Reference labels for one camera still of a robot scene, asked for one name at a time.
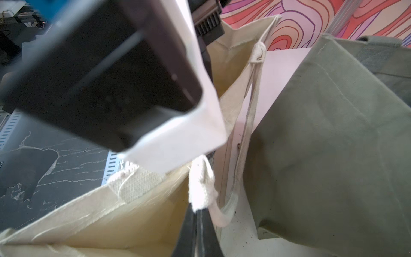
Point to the olive green canvas bag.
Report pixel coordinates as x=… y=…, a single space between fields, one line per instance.
x=329 y=165

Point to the aluminium frame post left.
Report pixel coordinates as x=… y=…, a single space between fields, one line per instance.
x=340 y=19

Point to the cream canvas tote bag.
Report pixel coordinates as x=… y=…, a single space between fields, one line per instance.
x=140 y=213

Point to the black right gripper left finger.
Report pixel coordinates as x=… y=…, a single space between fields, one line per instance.
x=185 y=246

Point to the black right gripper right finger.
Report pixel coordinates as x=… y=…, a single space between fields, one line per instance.
x=207 y=241

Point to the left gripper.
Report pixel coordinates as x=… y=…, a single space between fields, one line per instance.
x=131 y=76

